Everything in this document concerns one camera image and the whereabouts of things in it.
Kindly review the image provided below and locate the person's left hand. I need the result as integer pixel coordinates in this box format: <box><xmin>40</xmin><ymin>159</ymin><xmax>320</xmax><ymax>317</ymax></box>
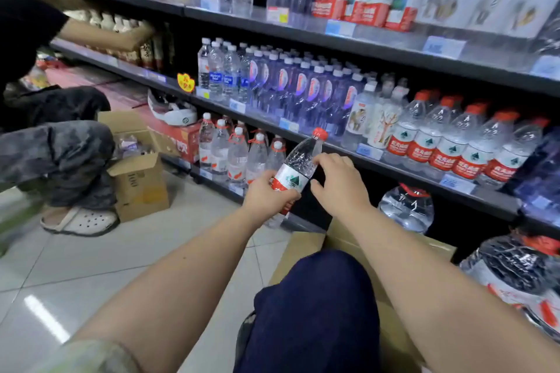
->
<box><xmin>241</xmin><ymin>169</ymin><xmax>303</xmax><ymax>229</ymax></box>

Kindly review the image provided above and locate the person's right hand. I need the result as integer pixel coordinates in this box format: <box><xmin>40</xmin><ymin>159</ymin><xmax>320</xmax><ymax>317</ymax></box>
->
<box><xmin>309</xmin><ymin>153</ymin><xmax>373</xmax><ymax>220</ymax></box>

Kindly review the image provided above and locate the row of red-cap water bottles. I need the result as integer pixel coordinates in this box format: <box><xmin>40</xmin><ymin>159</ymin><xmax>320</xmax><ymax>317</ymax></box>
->
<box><xmin>384</xmin><ymin>89</ymin><xmax>551</xmax><ymax>189</ymax></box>

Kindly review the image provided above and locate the brown cardboard box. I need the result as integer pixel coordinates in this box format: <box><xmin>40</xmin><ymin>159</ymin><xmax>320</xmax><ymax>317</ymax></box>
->
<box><xmin>269</xmin><ymin>217</ymin><xmax>458</xmax><ymax>373</ymax></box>

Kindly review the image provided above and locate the person's right forearm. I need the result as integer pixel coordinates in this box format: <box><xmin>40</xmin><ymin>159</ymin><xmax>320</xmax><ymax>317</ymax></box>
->
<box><xmin>345</xmin><ymin>206</ymin><xmax>560</xmax><ymax>373</ymax></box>

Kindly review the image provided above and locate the person's left forearm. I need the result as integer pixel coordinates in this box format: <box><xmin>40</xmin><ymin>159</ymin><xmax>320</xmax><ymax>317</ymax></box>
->
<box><xmin>69</xmin><ymin>206</ymin><xmax>272</xmax><ymax>373</ymax></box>

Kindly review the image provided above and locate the large bottles group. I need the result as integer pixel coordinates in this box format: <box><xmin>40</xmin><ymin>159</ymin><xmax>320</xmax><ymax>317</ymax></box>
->
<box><xmin>198</xmin><ymin>112</ymin><xmax>288</xmax><ymax>189</ymax></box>

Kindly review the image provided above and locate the person's left leg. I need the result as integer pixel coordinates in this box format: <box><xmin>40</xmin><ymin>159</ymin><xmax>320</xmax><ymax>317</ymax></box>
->
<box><xmin>233</xmin><ymin>250</ymin><xmax>382</xmax><ymax>373</ymax></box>

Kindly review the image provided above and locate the open cardboard carton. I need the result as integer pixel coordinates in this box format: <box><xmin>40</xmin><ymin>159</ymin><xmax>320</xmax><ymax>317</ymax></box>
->
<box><xmin>97</xmin><ymin>110</ymin><xmax>170</xmax><ymax>224</ymax></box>

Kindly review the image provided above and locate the large jugs group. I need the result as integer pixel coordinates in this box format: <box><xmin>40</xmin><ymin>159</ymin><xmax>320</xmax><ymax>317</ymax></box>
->
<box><xmin>459</xmin><ymin>233</ymin><xmax>560</xmax><ymax>343</ymax></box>

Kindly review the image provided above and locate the person's pale shirt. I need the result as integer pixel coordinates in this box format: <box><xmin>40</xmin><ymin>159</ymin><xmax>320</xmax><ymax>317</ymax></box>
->
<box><xmin>30</xmin><ymin>339</ymin><xmax>142</xmax><ymax>373</ymax></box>

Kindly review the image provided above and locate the cluster of white-capped print bottles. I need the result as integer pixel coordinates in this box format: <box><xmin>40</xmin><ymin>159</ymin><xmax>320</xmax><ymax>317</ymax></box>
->
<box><xmin>341</xmin><ymin>75</ymin><xmax>410</xmax><ymax>152</ymax></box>

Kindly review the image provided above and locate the red printed carton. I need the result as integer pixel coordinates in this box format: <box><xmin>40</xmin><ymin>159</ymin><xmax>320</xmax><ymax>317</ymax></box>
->
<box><xmin>134</xmin><ymin>105</ymin><xmax>202</xmax><ymax>164</ymax></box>

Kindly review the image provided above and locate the white helmet green logo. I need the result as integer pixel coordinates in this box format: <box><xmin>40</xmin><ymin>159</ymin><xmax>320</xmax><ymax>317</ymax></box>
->
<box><xmin>146</xmin><ymin>88</ymin><xmax>199</xmax><ymax>127</ymax></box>

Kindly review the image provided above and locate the row of blue-label clear bottles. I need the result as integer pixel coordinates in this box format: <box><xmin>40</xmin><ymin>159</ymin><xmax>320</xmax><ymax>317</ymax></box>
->
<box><xmin>197</xmin><ymin>37</ymin><xmax>242</xmax><ymax>103</ymax></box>

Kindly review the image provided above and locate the yellow scalloped promo tag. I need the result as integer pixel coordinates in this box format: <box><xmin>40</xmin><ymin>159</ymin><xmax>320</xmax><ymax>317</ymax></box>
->
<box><xmin>176</xmin><ymin>72</ymin><xmax>197</xmax><ymax>94</ymax></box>

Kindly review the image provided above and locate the pink red carton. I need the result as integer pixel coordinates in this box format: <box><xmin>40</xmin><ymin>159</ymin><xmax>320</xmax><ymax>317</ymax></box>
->
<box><xmin>45</xmin><ymin>64</ymin><xmax>124</xmax><ymax>90</ymax></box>
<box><xmin>98</xmin><ymin>79</ymin><xmax>151</xmax><ymax>112</ymax></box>

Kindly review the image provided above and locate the yellow white price tag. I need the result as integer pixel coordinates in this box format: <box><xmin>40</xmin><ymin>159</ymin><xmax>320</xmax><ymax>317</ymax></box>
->
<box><xmin>265</xmin><ymin>6</ymin><xmax>291</xmax><ymax>25</ymax></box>

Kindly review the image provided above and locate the row of brown tea bottles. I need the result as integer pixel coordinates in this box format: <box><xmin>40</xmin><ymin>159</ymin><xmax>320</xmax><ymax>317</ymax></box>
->
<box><xmin>65</xmin><ymin>9</ymin><xmax>177</xmax><ymax>73</ymax></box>

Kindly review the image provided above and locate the green plastic stool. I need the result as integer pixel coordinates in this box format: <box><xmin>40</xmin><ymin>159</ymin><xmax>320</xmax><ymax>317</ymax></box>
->
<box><xmin>0</xmin><ymin>193</ymin><xmax>44</xmax><ymax>258</ymax></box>

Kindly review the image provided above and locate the pile of colourful snack packets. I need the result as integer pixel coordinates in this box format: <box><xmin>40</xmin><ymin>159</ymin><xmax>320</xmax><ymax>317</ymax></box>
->
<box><xmin>19</xmin><ymin>61</ymin><xmax>50</xmax><ymax>90</ymax></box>

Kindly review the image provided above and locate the large red-handled water jug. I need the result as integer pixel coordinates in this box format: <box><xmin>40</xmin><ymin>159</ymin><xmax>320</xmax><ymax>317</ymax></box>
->
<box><xmin>377</xmin><ymin>183</ymin><xmax>435</xmax><ymax>236</ymax></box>

